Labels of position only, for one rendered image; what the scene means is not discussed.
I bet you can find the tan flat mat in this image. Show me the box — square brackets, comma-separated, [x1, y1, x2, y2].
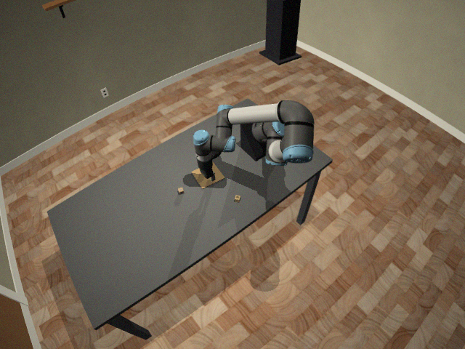
[192, 162, 225, 189]

